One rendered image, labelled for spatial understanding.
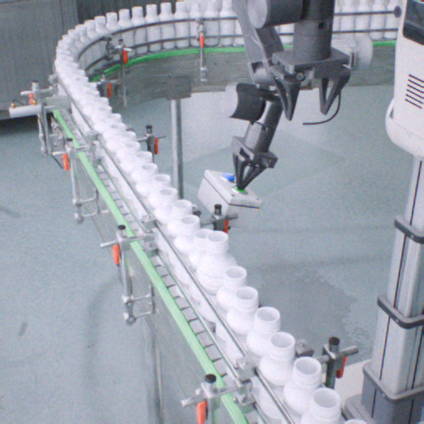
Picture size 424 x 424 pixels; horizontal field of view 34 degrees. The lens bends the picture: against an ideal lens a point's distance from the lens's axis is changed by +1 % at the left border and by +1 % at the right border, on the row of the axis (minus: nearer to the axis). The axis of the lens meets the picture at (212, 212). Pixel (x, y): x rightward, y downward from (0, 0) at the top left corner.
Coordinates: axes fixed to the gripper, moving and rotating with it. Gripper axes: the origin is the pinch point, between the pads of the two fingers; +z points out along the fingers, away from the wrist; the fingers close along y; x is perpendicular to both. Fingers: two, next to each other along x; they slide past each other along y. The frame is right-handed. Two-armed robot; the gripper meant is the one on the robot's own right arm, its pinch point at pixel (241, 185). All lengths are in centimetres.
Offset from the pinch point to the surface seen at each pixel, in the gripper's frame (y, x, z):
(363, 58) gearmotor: -98, 96, -21
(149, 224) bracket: 5.1, -20.6, 8.9
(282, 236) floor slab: -133, 120, 75
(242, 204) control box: 3.9, -0.7, 2.6
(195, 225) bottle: 17.2, -17.6, 2.4
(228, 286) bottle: 34.8, -18.2, 4.1
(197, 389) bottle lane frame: 31.6, -14.5, 27.8
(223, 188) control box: -0.5, -3.7, 1.4
